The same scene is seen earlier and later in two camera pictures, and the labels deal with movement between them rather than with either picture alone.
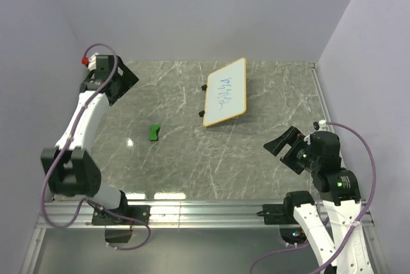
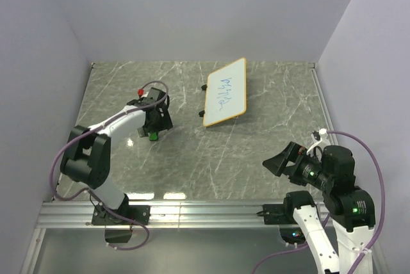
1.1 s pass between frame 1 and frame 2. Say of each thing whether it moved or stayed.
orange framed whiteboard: stayed
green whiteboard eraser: stayed
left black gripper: moved
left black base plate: stayed
